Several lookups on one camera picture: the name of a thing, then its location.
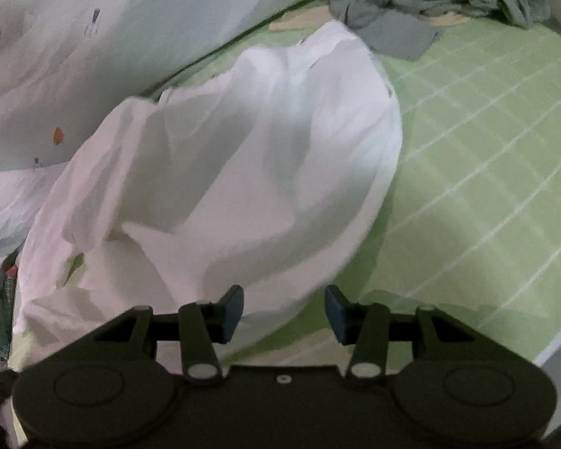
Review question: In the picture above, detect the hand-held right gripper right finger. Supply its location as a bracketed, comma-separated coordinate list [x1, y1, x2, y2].
[324, 284, 478, 388]

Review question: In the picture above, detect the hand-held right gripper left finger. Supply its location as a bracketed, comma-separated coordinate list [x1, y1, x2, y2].
[91, 284, 245, 387]

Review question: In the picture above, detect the white garment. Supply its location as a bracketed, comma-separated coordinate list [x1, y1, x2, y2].
[12, 21, 403, 361]

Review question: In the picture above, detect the green checked mat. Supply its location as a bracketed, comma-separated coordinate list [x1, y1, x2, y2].
[9, 0, 561, 366]

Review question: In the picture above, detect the grey crumpled garment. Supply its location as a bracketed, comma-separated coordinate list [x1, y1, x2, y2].
[329, 0, 446, 61]

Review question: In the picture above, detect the pale blue printed blanket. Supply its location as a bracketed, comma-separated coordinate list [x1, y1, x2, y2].
[0, 0, 347, 259]

